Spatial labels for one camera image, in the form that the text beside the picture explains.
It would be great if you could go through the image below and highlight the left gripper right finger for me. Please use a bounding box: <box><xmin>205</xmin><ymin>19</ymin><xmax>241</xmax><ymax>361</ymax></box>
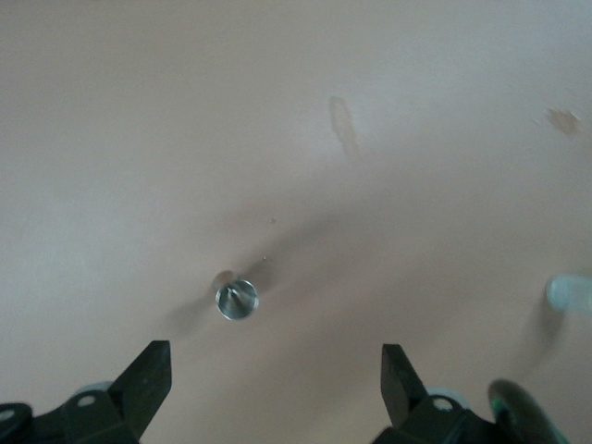
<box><xmin>374</xmin><ymin>343</ymin><xmax>491</xmax><ymax>444</ymax></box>

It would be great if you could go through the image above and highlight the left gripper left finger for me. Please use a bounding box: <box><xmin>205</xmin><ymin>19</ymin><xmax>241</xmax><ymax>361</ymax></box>
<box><xmin>0</xmin><ymin>339</ymin><xmax>173</xmax><ymax>444</ymax></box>

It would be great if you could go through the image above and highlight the steel shaker cup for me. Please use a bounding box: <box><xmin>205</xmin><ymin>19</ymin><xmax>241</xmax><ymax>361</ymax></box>
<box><xmin>214</xmin><ymin>271</ymin><xmax>260</xmax><ymax>322</ymax></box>

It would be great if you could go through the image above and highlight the yellow-green plastic bottle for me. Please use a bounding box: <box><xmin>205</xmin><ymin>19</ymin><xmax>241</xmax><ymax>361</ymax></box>
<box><xmin>545</xmin><ymin>272</ymin><xmax>592</xmax><ymax>314</ymax></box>

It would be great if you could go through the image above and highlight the brown table mat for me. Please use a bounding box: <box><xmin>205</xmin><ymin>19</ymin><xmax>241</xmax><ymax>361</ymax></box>
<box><xmin>0</xmin><ymin>0</ymin><xmax>592</xmax><ymax>444</ymax></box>

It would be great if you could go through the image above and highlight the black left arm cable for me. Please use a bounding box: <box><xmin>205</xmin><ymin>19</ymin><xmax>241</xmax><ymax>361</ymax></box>
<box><xmin>487</xmin><ymin>378</ymin><xmax>573</xmax><ymax>444</ymax></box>

